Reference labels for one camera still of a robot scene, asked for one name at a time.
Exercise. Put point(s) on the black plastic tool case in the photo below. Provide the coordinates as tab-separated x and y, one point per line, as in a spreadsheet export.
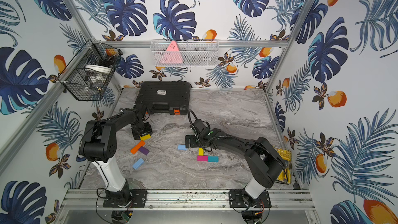
166	97

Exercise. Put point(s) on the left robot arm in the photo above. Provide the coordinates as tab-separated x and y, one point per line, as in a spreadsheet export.
99	142

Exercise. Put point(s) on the magenta block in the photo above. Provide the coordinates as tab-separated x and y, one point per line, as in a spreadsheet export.
202	158

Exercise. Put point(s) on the yellow screwdriver bit set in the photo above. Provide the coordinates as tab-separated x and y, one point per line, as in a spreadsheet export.
285	176

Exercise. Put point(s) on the white roll in basket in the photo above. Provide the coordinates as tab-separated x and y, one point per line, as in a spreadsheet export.
99	69

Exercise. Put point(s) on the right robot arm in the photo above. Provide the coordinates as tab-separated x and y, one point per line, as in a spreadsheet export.
264	161

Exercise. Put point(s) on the black wire basket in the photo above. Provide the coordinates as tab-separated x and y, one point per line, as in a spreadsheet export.
85	85

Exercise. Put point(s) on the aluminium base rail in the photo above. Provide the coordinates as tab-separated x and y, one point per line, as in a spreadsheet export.
183	200

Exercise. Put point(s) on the dark purple block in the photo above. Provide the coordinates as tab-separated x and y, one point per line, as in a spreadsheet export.
143	150

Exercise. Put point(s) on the orange block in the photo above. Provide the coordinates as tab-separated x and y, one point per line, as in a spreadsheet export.
135	149

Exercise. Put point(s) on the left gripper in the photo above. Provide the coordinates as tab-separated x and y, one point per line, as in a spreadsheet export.
140	130

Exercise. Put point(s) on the light blue square block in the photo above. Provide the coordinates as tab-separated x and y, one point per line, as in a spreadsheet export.
181	147

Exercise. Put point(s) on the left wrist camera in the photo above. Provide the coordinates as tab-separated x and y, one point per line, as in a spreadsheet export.
139	103

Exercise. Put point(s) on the pink triangle item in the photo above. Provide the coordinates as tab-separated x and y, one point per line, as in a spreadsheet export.
172	54

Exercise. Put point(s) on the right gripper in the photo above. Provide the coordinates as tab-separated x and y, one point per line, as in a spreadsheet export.
191	137

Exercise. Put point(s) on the teal block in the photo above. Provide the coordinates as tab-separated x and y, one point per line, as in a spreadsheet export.
213	159

